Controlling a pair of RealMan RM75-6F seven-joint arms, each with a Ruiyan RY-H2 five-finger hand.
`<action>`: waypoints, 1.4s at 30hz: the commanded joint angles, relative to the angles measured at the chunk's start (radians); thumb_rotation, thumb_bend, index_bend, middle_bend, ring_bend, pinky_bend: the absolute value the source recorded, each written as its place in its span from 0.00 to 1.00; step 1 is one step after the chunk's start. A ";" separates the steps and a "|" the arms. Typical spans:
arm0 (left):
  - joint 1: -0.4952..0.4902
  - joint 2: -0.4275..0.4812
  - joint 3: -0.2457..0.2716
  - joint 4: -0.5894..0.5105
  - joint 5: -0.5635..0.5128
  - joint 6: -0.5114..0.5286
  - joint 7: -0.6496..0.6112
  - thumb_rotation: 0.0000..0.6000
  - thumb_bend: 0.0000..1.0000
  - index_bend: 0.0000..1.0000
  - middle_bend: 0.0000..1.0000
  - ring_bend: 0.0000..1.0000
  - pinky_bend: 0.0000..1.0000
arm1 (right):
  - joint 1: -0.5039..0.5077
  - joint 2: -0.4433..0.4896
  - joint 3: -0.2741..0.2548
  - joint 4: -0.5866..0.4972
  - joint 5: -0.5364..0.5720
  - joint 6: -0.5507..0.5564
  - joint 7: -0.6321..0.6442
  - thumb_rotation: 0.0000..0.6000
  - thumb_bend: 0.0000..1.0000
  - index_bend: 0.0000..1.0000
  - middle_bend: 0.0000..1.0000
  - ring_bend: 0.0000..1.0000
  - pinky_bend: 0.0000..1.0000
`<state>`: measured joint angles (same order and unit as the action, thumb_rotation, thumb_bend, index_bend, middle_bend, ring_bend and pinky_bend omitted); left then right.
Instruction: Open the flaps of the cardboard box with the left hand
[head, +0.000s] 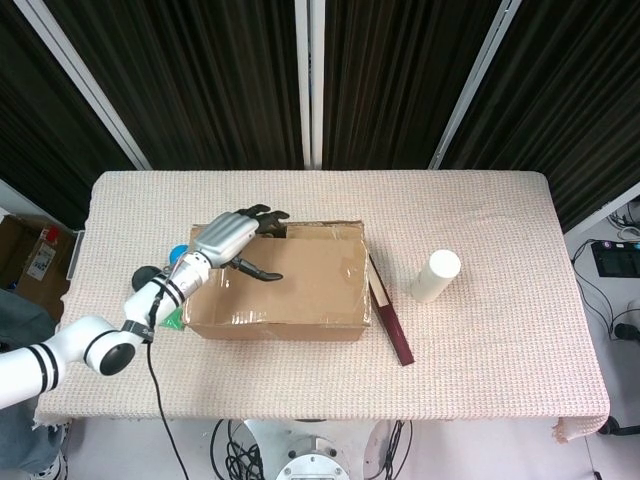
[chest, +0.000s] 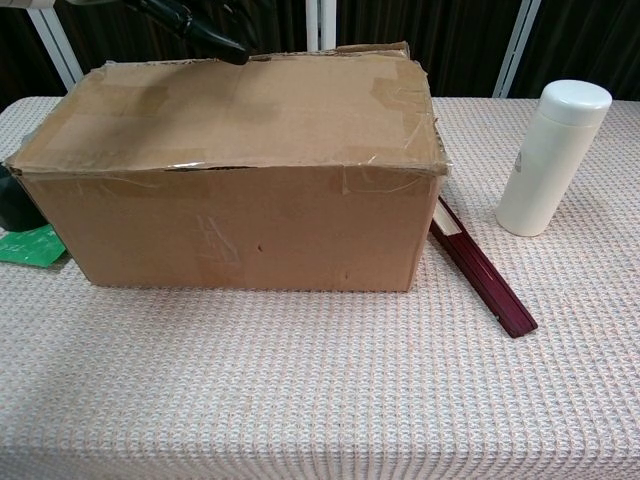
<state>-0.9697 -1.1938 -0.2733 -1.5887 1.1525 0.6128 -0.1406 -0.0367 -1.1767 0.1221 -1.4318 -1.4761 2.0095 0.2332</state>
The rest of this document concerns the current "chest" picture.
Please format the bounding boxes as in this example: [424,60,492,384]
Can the white divider frame post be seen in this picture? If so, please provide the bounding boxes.
[492,0,542,99]
[305,0,337,52]
[27,5,85,92]

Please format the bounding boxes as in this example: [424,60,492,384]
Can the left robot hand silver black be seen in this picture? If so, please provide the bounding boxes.
[124,0,250,66]

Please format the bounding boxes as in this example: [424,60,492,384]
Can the green plastic packet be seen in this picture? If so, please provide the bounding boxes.
[0,223,69,270]

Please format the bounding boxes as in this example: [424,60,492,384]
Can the white cylindrical bottle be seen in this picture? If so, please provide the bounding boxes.
[494,79,613,238]

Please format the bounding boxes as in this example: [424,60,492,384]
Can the brown cardboard box with flaps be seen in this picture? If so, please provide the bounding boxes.
[4,42,451,294]

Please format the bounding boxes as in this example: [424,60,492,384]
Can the maroon folded fan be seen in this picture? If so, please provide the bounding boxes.
[430,195,540,340]

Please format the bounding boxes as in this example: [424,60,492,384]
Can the black round cap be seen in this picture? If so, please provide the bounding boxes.
[0,163,47,234]

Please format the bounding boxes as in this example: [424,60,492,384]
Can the beige waffle tablecloth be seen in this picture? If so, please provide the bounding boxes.
[0,95,640,480]

